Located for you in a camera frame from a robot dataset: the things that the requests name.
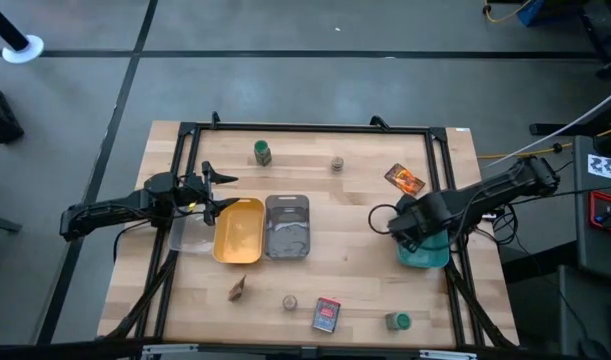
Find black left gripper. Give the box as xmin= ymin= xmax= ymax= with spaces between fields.
xmin=181 ymin=159 xmax=242 ymax=227

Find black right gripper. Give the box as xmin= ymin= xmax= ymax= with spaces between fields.
xmin=387 ymin=192 xmax=454 ymax=253

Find orange spice packet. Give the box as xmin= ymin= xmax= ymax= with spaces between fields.
xmin=383 ymin=162 xmax=427 ymax=197

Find green lid spice jar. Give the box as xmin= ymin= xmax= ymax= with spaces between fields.
xmin=384 ymin=311 xmax=413 ymax=332
xmin=253 ymin=139 xmax=273 ymax=167

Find brown spice packet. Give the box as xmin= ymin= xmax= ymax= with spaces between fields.
xmin=227 ymin=274 xmax=248 ymax=303

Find red blue spice tin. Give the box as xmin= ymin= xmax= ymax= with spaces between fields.
xmin=311 ymin=296 xmax=342 ymax=334

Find teal plastic tray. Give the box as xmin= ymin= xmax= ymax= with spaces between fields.
xmin=396 ymin=230 xmax=452 ymax=270

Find yellow plastic tray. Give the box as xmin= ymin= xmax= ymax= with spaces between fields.
xmin=212 ymin=196 xmax=266 ymax=265

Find clear plastic tray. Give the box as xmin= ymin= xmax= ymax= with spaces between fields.
xmin=167 ymin=212 xmax=221 ymax=254

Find translucent grey plastic tray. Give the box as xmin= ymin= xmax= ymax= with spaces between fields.
xmin=263 ymin=194 xmax=312 ymax=261

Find grey cabinet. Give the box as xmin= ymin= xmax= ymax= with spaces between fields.
xmin=572 ymin=134 xmax=611 ymax=271

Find black desk foot bar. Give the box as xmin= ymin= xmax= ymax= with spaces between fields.
xmin=528 ymin=97 xmax=611 ymax=137

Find red box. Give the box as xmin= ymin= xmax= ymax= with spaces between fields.
xmin=588 ymin=190 xmax=611 ymax=238

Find white paper sign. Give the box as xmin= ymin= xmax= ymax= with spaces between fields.
xmin=587 ymin=153 xmax=611 ymax=183

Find dark low cabinet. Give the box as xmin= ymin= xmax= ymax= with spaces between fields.
xmin=557 ymin=264 xmax=611 ymax=360

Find grey metal foot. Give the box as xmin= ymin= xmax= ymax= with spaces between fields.
xmin=0 ymin=211 xmax=23 ymax=235

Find blue box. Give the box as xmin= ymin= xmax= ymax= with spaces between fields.
xmin=516 ymin=0 xmax=547 ymax=27

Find black bag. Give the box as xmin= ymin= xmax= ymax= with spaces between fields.
xmin=0 ymin=78 xmax=26 ymax=145

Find white round stanchion base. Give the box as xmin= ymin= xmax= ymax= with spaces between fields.
xmin=1 ymin=33 xmax=45 ymax=65

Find black furniture legs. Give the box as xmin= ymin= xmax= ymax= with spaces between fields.
xmin=577 ymin=0 xmax=611 ymax=89

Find black stanchion pole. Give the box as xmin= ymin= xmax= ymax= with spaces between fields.
xmin=0 ymin=0 xmax=30 ymax=52

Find black right arm cable loop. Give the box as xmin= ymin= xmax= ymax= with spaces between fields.
xmin=367 ymin=203 xmax=404 ymax=237

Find black tangled cables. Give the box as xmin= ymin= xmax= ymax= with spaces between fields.
xmin=477 ymin=199 xmax=524 ymax=247

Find black aluminium table frame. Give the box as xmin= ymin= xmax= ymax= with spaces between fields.
xmin=97 ymin=119 xmax=521 ymax=360

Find yellow floor cable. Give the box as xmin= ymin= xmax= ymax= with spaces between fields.
xmin=477 ymin=124 xmax=611 ymax=161

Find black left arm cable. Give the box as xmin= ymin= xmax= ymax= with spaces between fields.
xmin=112 ymin=219 xmax=156 ymax=264

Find white cable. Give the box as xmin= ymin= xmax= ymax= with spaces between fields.
xmin=482 ymin=85 xmax=611 ymax=170

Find silver metal bracket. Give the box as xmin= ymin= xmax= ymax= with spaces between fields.
xmin=418 ymin=349 xmax=479 ymax=360
xmin=141 ymin=343 xmax=200 ymax=360

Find long black cable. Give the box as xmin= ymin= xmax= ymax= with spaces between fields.
xmin=509 ymin=183 xmax=611 ymax=206

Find yellow looped cable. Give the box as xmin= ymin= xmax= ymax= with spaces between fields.
xmin=482 ymin=0 xmax=535 ymax=25

